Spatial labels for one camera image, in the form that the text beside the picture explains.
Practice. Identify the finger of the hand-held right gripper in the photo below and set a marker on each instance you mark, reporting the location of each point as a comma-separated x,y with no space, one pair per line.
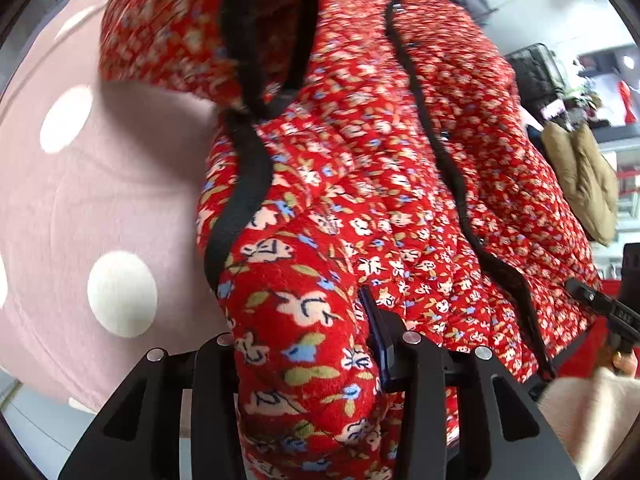
590,297

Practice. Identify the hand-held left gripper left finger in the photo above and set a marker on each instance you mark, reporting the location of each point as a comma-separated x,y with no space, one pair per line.
215,385

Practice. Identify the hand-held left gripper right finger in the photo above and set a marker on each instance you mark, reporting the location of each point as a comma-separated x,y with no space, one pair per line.
378,345

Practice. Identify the red floral quilted jacket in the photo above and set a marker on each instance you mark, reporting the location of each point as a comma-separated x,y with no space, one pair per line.
360,170

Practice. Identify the person's right forearm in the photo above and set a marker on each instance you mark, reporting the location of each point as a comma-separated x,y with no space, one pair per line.
595,420

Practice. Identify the person's right hand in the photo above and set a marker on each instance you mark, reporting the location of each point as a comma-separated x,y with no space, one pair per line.
621,361

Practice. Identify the olive padded jacket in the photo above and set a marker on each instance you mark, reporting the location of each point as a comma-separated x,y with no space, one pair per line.
582,180

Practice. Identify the pink polka-dot blanket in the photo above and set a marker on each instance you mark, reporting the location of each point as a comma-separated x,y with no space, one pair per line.
100,200

